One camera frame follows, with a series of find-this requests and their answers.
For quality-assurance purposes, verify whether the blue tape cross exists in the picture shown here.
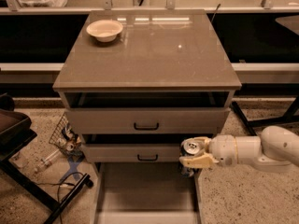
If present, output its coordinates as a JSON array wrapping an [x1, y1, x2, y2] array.
[[59, 156, 84, 183]]

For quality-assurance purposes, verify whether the bottom grey drawer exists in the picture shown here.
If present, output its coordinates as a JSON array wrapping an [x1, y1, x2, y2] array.
[[93, 162, 205, 224]]

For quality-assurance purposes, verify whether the grey drawer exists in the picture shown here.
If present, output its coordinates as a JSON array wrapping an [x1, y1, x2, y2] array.
[[81, 144, 180, 162], [65, 108, 230, 134], [93, 162, 205, 224]]

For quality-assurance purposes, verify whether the top grey drawer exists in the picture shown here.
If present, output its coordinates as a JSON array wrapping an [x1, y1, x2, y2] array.
[[65, 108, 230, 134]]

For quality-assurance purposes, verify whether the black cable on floor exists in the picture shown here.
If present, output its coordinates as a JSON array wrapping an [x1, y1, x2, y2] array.
[[34, 171, 86, 224]]

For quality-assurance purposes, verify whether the clear plastic bottle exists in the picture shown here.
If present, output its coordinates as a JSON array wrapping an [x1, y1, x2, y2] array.
[[35, 149, 61, 173]]

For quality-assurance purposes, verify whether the grey drawer cabinet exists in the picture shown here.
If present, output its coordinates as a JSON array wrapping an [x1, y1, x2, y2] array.
[[51, 8, 243, 173]]

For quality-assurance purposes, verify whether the middle grey drawer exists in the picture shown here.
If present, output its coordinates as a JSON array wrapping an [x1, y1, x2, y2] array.
[[81, 144, 180, 162]]

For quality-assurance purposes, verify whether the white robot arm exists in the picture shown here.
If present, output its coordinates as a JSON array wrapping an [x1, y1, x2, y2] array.
[[179, 126, 299, 174]]

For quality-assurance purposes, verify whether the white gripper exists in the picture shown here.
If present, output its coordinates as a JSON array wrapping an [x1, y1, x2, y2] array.
[[179, 135, 237, 169]]

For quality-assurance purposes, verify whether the black table frame left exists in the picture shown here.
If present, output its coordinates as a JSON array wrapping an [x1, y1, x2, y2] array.
[[0, 93, 93, 224]]

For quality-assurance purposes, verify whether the pepsi can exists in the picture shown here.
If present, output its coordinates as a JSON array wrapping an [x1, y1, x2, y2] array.
[[178, 139, 204, 177]]

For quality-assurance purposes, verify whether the wire basket with items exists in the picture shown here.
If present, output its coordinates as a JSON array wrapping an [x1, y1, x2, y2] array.
[[49, 114, 83, 157]]

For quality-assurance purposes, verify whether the white paper bowl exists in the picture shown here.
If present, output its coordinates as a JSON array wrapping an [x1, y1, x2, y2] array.
[[86, 20, 123, 42]]

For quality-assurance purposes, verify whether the black table leg right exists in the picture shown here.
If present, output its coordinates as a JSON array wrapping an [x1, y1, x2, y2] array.
[[231, 95, 299, 137]]

